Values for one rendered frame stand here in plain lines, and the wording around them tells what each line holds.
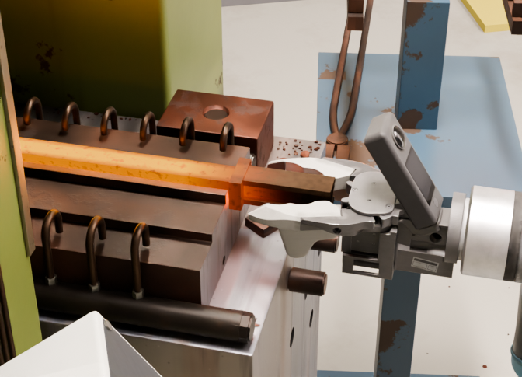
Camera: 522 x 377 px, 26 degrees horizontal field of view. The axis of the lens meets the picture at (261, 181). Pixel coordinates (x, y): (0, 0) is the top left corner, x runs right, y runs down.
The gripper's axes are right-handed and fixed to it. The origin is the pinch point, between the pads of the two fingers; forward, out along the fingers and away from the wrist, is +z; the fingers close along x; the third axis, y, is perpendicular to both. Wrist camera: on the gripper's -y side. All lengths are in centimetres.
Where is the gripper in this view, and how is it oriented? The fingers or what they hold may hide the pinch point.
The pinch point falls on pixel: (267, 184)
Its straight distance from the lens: 115.9
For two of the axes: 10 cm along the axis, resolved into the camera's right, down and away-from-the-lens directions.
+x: 2.3, -5.6, 7.9
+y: 0.0, 8.1, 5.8
